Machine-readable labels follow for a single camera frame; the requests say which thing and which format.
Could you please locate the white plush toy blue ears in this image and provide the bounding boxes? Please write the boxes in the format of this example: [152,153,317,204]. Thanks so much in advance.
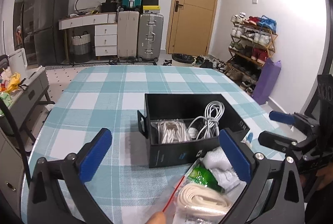
[205,146,240,193]

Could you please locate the white foam wrap piece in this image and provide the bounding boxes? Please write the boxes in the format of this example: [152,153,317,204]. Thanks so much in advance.
[201,147,236,177]

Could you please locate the white charging cable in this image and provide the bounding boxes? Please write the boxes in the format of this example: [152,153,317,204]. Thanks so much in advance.
[186,100,226,141]

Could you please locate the green medicine sachet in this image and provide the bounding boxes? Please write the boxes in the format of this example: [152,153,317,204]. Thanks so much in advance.
[185,161,225,193]

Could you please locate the bagged cream webbing strap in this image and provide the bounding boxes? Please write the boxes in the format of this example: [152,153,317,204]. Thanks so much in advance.
[162,175,235,224]

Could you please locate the bagged white cord bundle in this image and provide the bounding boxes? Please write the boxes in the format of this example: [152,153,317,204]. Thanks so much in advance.
[151,119,193,145]

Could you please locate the person's right hand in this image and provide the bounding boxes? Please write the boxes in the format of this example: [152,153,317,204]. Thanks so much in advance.
[298,166,333,185]

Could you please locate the person's left hand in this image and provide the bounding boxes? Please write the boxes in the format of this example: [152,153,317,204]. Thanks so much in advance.
[146,211,167,224]

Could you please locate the purple bag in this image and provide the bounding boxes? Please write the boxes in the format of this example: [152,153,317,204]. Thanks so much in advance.
[252,58,282,105]

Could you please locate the wooden shoe rack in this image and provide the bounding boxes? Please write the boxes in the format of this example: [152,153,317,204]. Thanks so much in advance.
[225,12,278,95]

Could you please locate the black cardboard box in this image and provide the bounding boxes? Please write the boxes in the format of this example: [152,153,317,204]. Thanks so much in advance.
[137,94,250,168]

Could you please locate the teal checkered tablecloth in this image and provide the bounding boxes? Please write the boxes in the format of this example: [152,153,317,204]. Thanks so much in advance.
[29,65,282,223]

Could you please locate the grey side cabinet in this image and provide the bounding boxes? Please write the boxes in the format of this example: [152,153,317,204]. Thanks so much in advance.
[8,66,55,142]

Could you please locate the wooden door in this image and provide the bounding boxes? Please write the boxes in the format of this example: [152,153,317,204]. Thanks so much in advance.
[166,0,218,56]

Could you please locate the woven laundry basket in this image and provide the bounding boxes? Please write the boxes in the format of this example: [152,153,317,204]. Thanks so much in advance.
[72,31,91,63]

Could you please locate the silver aluminium suitcase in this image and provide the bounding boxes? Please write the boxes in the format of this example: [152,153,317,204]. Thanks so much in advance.
[137,14,164,62]

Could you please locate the beige suitcase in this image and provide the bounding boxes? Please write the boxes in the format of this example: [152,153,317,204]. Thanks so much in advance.
[117,11,139,58]

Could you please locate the white desk with drawers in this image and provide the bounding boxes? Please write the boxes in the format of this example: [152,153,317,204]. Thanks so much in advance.
[59,12,117,63]

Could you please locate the dark grey refrigerator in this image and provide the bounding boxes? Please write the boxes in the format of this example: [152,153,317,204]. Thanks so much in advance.
[33,0,69,66]

